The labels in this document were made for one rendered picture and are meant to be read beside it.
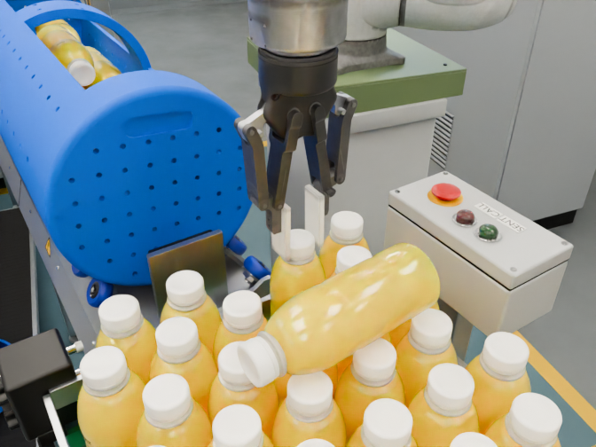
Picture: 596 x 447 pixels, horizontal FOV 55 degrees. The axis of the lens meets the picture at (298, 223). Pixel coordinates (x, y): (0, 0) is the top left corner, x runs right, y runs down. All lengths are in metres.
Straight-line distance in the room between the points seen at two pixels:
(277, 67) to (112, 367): 0.30
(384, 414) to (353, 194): 0.85
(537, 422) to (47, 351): 0.50
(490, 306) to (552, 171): 1.92
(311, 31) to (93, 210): 0.36
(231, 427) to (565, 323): 1.93
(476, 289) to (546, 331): 1.59
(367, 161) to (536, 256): 0.66
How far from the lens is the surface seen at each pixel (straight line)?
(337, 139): 0.62
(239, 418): 0.49
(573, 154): 2.60
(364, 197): 1.31
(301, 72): 0.53
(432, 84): 1.26
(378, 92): 1.20
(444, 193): 0.73
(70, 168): 0.70
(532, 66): 2.23
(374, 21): 1.22
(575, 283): 2.52
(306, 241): 0.66
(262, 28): 0.53
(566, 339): 2.26
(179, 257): 0.74
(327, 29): 0.52
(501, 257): 0.66
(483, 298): 0.68
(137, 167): 0.73
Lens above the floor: 1.48
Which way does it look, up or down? 35 degrees down
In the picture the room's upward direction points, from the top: straight up
